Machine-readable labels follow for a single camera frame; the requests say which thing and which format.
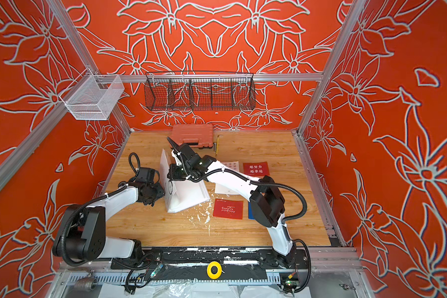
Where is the red card white script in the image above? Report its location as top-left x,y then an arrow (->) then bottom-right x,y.
212,199 -> 243,220

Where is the white card red chinese text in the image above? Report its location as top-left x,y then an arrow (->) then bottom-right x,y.
222,161 -> 240,172

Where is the white photo album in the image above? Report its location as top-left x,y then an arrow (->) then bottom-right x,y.
159,149 -> 210,214

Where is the red card top row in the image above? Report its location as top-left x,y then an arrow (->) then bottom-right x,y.
243,161 -> 270,177

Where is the blue card white text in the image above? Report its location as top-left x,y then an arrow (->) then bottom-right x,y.
248,202 -> 255,221

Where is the yellow handled hex key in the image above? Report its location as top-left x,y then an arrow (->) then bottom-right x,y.
214,135 -> 221,156

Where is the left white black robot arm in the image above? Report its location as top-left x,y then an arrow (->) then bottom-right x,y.
52,153 -> 165,269

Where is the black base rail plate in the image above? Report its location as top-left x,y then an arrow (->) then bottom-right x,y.
111,247 -> 311,290

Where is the white mesh basket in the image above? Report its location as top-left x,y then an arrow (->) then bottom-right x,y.
62,75 -> 124,120

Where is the yellow tape roll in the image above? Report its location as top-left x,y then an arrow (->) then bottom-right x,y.
206,261 -> 223,280

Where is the red plastic tool case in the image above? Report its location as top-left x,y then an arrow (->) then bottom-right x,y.
170,124 -> 214,149

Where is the black wire basket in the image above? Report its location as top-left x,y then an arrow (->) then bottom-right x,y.
144,72 -> 257,111

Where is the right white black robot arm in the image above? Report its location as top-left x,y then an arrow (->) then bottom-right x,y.
167,137 -> 308,268

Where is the blank white card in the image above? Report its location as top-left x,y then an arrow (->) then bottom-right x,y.
214,183 -> 240,196

